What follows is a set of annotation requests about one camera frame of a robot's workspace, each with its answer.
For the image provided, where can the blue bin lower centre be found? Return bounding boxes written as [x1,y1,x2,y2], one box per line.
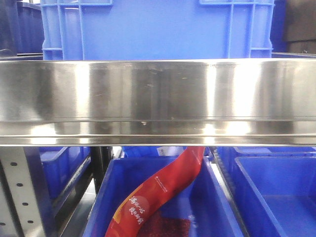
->
[83,157,242,237]

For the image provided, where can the blue bin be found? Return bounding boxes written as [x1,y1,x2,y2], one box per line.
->
[39,146,91,215]
[216,146,316,237]
[83,157,242,237]

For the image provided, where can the blue bin lower left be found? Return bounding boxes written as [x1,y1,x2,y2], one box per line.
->
[39,146,91,215]

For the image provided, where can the blue bin lower right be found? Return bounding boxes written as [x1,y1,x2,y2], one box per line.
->
[216,146,316,237]

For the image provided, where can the red printed package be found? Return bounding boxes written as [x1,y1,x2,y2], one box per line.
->
[105,146,205,237]

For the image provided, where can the large blue crate on shelf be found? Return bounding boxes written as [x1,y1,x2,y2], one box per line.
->
[40,0,275,60]

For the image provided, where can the stainless steel shelf rail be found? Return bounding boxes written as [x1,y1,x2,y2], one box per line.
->
[0,58,316,146]

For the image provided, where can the perforated grey shelf post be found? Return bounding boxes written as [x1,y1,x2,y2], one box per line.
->
[0,147,45,237]

